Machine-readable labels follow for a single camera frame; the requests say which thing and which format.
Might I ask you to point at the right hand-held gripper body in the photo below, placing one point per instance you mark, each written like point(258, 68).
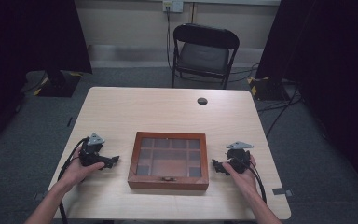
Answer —
point(238, 160)

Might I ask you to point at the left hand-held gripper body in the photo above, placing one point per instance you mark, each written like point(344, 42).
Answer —
point(88, 157)

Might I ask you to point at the wooden box with glass lid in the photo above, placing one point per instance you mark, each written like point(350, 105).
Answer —
point(169, 182)

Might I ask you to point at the person's left hand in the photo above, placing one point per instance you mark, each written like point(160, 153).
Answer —
point(74, 172)

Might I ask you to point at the person's right hand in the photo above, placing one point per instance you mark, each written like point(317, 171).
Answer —
point(245, 180)

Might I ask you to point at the grey floor tape strip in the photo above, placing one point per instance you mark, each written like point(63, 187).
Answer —
point(282, 191)
point(39, 196)

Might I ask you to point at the black stand base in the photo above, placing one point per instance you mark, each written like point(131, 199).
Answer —
point(267, 88)
point(59, 84)

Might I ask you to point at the black folding chair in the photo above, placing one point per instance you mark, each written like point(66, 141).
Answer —
point(203, 56)

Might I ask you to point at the dark curtain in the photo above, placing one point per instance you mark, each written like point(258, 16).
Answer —
point(28, 34)
point(332, 62)

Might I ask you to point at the white wall socket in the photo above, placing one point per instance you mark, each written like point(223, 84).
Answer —
point(173, 5)

